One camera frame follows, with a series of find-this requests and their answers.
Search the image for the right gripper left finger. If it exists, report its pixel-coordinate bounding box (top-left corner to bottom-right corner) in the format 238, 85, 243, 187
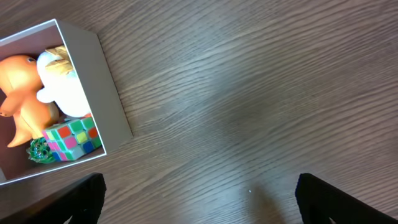
1, 173, 106, 224

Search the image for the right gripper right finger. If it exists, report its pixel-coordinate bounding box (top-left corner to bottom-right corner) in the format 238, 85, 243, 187
295, 173, 397, 224

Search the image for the pastel rubik's cube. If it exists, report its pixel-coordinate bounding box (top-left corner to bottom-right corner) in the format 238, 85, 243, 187
42, 117, 102, 161

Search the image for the green round disc toy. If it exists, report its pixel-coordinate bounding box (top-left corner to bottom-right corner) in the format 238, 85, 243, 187
27, 138, 55, 164

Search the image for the orange dinosaur toy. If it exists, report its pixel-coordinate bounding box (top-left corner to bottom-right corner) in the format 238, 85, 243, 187
1, 55, 60, 147

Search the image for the white plush duck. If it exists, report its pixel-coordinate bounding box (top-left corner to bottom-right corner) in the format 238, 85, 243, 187
37, 45, 91, 118

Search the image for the white open cardboard box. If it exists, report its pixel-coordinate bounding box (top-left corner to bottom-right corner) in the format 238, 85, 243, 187
1, 19, 132, 185

